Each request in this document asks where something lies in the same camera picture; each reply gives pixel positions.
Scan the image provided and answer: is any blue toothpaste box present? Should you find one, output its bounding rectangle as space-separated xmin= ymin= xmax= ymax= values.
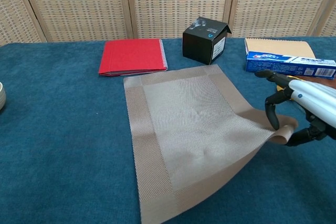
xmin=245 ymin=51 xmax=336 ymax=80

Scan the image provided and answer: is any tan kraft spiral notebook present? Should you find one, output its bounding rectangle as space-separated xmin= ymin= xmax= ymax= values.
xmin=244 ymin=37 xmax=317 ymax=59

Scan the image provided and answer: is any blue felt table cover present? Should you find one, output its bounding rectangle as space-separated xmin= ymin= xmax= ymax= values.
xmin=0 ymin=36 xmax=336 ymax=224

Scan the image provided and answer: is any black cardboard product box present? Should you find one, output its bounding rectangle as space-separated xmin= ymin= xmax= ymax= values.
xmin=182 ymin=16 xmax=233 ymax=66

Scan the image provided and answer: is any white ceramic bowl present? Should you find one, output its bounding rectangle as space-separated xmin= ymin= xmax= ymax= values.
xmin=0 ymin=82 xmax=6 ymax=111

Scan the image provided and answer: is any red spiral notebook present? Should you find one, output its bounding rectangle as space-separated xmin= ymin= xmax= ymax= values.
xmin=98 ymin=38 xmax=169 ymax=78

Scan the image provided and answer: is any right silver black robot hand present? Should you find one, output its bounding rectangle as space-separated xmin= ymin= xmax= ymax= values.
xmin=254 ymin=69 xmax=336 ymax=147

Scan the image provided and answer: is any woven bamboo folding screen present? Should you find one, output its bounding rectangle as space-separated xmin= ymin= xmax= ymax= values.
xmin=0 ymin=0 xmax=336 ymax=46

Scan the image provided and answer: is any grey woven placemat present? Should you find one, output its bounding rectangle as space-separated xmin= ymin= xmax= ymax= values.
xmin=123 ymin=64 xmax=299 ymax=224

